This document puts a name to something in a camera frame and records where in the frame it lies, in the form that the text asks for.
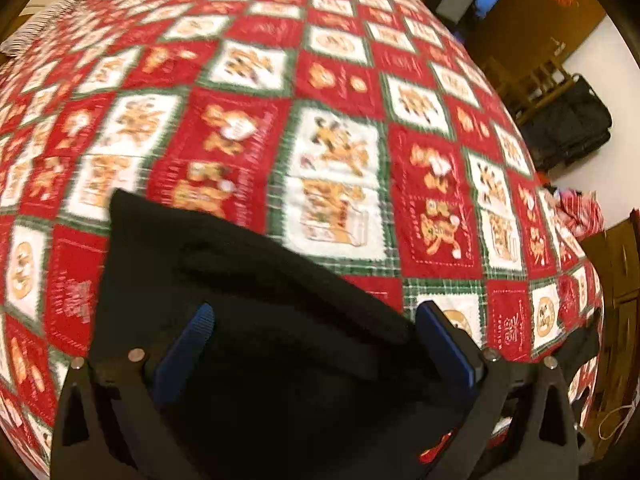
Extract black pants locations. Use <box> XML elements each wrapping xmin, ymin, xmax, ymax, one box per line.
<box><xmin>89</xmin><ymin>191</ymin><xmax>469</xmax><ymax>479</ymax></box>

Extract brown wooden dresser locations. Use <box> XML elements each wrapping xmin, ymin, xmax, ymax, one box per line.
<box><xmin>582</xmin><ymin>209</ymin><xmax>640</xmax><ymax>460</ymax></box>

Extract red plaid cloth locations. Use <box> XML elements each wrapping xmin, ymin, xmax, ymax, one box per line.
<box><xmin>552</xmin><ymin>188</ymin><xmax>604</xmax><ymax>240</ymax></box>

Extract black suitcase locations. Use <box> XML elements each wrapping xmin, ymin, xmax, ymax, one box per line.
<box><xmin>520</xmin><ymin>74</ymin><xmax>613</xmax><ymax>171</ymax></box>

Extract wooden chair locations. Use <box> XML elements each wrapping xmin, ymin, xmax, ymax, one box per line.
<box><xmin>482</xmin><ymin>56</ymin><xmax>578</xmax><ymax>126</ymax></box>

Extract red christmas patterned bedspread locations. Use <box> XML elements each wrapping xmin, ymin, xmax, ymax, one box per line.
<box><xmin>1</xmin><ymin>0</ymin><xmax>603</xmax><ymax>479</ymax></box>

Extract brown wooden door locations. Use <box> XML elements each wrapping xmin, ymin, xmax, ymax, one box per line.
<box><xmin>464</xmin><ymin>0</ymin><xmax>605</xmax><ymax>80</ymax></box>

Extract striped pillow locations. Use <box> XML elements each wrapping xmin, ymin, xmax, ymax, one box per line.
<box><xmin>1</xmin><ymin>0</ymin><xmax>84</xmax><ymax>58</ymax></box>

